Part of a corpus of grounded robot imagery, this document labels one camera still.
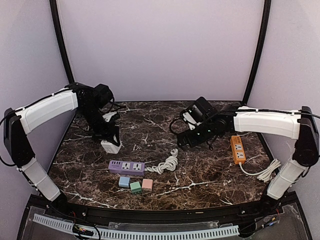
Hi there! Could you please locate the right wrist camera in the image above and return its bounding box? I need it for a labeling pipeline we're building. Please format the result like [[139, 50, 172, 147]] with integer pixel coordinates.
[[186, 96, 218, 124]]

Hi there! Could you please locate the purple power strip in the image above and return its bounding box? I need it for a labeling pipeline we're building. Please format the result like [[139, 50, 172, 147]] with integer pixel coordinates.
[[108, 160, 145, 176]]

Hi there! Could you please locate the orange power strip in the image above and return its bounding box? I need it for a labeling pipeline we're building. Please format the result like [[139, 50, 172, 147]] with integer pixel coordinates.
[[230, 135, 246, 165]]

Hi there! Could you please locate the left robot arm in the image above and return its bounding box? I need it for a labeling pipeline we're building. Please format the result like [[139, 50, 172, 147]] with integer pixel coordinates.
[[0, 82, 122, 218]]

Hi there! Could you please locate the green charger plug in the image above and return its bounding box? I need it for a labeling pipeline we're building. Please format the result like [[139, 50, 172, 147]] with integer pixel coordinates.
[[129, 181, 142, 195]]

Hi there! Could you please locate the white coiled power cable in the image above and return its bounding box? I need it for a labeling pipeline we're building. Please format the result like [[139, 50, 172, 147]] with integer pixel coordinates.
[[144, 148, 180, 174]]

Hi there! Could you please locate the white orange-strip cable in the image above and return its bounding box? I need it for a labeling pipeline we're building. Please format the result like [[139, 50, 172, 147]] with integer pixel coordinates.
[[238, 158, 282, 182]]

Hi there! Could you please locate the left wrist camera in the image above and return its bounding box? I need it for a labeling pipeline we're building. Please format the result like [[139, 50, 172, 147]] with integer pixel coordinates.
[[94, 83, 114, 109]]

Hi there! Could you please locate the white cube power socket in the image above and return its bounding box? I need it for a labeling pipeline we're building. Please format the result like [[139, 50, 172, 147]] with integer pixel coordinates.
[[100, 140, 122, 154]]

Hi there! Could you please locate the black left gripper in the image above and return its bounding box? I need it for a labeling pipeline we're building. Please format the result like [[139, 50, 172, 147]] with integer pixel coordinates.
[[78, 103, 120, 146]]

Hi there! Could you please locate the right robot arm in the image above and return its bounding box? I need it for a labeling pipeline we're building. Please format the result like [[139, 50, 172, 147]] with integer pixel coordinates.
[[176, 105, 320, 217]]

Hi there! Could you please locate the light blue charger plug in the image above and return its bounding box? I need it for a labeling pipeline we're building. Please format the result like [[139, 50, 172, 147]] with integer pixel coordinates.
[[118, 176, 131, 188]]

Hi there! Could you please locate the white slotted cable duct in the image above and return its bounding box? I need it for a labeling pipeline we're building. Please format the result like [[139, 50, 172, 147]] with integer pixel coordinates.
[[32, 214, 240, 240]]

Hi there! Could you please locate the black frame post left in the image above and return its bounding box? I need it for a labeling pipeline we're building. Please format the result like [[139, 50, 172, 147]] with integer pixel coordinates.
[[49, 0, 75, 84]]

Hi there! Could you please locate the pink charger plug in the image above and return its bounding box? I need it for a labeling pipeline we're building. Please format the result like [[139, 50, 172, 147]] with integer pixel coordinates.
[[141, 178, 153, 192]]

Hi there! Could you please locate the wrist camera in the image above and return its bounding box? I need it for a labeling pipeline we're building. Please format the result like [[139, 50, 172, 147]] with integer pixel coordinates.
[[94, 83, 114, 109], [186, 96, 218, 124]]

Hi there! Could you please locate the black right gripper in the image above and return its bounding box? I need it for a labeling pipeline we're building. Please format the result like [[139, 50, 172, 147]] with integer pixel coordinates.
[[177, 121, 216, 151]]

